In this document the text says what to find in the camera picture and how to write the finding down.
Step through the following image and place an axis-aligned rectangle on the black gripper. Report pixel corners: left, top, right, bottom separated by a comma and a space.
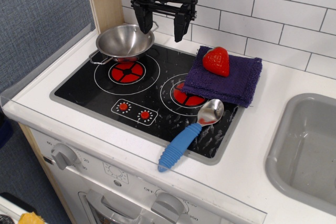
131, 0, 197, 42

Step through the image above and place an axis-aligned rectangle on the blue handled metal spoon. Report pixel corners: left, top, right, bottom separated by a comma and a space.
157, 99, 224, 172

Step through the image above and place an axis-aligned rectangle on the purple cloth napkin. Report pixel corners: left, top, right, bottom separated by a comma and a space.
182, 46, 263, 108

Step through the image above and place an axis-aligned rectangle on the red toy strawberry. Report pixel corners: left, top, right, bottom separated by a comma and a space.
202, 47, 230, 77

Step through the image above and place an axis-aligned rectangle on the black toy stovetop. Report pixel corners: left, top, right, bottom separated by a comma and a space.
49, 43, 245, 166

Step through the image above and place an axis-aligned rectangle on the grey left oven knob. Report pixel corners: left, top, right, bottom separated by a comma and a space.
51, 143, 77, 170

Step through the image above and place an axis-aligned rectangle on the grey oven knob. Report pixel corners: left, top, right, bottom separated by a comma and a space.
51, 143, 77, 170
151, 193, 185, 223

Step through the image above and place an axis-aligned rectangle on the grey right oven knob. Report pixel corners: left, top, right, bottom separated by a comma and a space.
151, 193, 185, 223

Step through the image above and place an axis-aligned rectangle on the grey sink basin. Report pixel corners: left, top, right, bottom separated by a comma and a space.
265, 93, 335, 215

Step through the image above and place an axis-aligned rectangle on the yellow object bottom left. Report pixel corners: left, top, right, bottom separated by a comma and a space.
18, 212, 45, 224

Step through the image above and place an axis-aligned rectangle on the steel bowl with handles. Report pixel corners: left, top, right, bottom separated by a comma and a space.
89, 24, 159, 65

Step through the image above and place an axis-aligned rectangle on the oven door handle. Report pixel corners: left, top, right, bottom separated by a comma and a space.
86, 190, 141, 223

